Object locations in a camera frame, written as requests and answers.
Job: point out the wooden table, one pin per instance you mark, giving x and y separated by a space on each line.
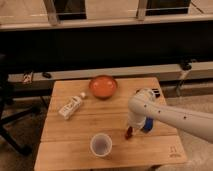
65 145

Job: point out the small black object on ledge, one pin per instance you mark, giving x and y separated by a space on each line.
46 75

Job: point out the orange bowl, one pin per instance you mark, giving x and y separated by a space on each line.
103 86

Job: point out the black clamp with stand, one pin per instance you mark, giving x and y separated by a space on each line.
186 67

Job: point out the white plastic bottle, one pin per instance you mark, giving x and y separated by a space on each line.
69 109

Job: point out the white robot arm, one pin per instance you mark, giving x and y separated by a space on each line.
143 106

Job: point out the blue sponge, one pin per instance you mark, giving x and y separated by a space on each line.
148 125

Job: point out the striped clamp on ledge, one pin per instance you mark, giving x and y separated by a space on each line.
28 77

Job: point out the black rectangular case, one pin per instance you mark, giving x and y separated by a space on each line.
156 92

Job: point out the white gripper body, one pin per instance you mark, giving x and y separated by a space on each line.
136 121

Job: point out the clear plastic cup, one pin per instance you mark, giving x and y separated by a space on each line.
101 145

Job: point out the red pepper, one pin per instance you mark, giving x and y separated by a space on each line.
129 133

